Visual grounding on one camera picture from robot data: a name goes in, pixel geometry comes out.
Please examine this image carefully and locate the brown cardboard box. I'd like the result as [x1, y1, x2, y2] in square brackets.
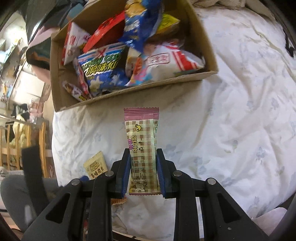
[50, 1, 218, 112]

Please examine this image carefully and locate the white red popcorn bag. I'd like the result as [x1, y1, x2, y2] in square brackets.
[61, 22, 91, 65]

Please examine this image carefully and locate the pink checkered candy bar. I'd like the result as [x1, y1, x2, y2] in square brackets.
[124, 107, 161, 195]

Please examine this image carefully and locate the red white snack bag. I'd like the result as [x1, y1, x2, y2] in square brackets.
[126, 39, 205, 87]

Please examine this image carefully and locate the small chocolate cookie pack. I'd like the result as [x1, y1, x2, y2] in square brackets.
[62, 81, 89, 102]

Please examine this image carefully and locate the dark garment on bed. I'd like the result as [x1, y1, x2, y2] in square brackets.
[285, 34, 295, 58]

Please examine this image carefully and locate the beige checkered duvet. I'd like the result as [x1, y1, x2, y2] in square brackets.
[189, 0, 247, 9]

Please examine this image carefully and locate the white floral bed sheet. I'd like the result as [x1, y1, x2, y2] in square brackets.
[52, 6, 295, 234]

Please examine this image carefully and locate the blue yellow chip bag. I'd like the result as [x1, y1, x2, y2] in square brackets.
[119, 0, 163, 52]

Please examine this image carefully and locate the waffle biscuit pack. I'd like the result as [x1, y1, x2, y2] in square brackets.
[111, 197, 127, 205]

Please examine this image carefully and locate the small yellow peanut packet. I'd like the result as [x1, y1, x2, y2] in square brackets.
[83, 151, 108, 180]

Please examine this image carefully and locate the blue white puff snack bag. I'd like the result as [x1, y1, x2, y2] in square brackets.
[77, 42, 130, 97]

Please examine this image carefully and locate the red cartoon snack bag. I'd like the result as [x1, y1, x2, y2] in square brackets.
[83, 11, 125, 53]

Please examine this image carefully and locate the wooden chair frame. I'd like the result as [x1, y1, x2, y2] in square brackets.
[1, 115, 54, 178]

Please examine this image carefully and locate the pink green folded blanket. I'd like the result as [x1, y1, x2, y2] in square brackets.
[26, 27, 60, 84]

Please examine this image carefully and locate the yellow snack bag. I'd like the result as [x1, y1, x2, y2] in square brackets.
[156, 13, 180, 35]

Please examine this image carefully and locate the red white wafer bar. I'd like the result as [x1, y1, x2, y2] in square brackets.
[72, 58, 92, 98]

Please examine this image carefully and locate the black plastic bag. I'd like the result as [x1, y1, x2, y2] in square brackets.
[20, 1, 74, 43]

